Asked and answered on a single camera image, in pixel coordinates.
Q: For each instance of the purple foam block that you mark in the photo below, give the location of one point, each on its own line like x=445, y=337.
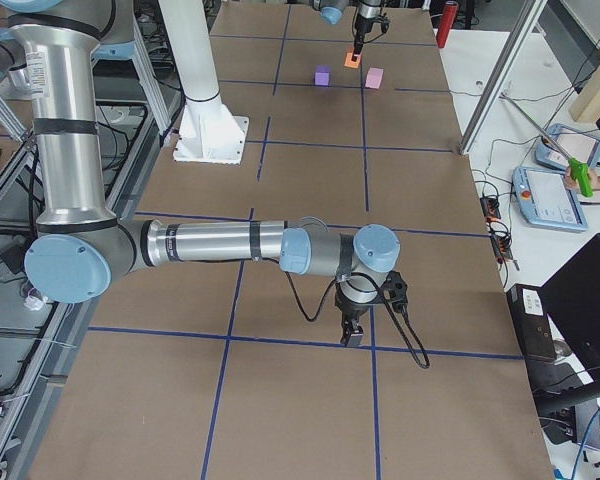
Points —
x=322, y=75

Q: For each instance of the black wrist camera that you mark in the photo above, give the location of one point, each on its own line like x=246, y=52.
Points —
x=395, y=291

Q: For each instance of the black computer box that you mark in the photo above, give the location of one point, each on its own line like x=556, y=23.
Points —
x=531, y=323

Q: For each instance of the red cylinder tube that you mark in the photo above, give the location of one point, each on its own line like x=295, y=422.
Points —
x=447, y=20

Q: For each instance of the person hand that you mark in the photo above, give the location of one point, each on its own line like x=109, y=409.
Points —
x=573, y=184

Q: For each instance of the pink foam block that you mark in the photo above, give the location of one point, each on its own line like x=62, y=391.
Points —
x=374, y=78

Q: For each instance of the near teach pendant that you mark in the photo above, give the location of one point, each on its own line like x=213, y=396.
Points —
x=545, y=202

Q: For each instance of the green handled reacher grabber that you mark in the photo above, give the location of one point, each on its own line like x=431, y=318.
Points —
x=578, y=169

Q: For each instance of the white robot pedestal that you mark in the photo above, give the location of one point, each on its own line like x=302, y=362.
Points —
x=208, y=131

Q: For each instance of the far teach pendant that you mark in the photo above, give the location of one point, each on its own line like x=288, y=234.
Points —
x=585, y=147

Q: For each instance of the aluminium frame post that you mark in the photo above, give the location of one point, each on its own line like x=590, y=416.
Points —
x=523, y=27

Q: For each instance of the black power strip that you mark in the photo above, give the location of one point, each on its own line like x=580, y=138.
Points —
x=490, y=207

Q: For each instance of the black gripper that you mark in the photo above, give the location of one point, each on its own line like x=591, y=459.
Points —
x=350, y=309
x=364, y=16

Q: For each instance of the black monitor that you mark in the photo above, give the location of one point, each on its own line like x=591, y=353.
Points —
x=571, y=297

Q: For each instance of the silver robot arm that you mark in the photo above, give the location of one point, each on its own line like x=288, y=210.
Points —
x=82, y=246
x=368, y=13

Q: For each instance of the orange foam block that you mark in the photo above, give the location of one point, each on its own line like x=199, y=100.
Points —
x=352, y=60

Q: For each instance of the teach pendant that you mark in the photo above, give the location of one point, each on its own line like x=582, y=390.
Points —
x=545, y=202
x=585, y=147

